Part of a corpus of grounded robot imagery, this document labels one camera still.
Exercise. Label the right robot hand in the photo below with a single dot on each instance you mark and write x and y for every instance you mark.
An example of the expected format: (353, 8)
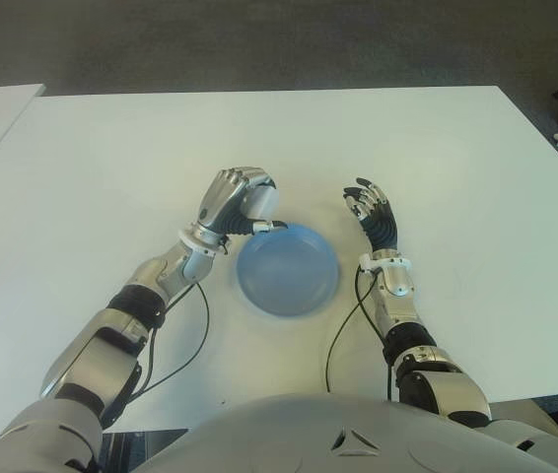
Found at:
(382, 226)

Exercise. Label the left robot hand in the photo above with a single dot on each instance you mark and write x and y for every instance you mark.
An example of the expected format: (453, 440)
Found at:
(220, 202)

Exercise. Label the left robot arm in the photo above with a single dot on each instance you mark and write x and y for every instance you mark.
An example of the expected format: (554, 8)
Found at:
(101, 355)

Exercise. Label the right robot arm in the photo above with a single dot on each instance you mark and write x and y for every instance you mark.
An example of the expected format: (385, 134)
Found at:
(449, 389)

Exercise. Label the blue plate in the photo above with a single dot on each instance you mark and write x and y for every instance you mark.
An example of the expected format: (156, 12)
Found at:
(289, 271)

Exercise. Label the grey robot torso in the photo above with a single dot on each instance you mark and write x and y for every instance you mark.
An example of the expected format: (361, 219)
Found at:
(284, 433)

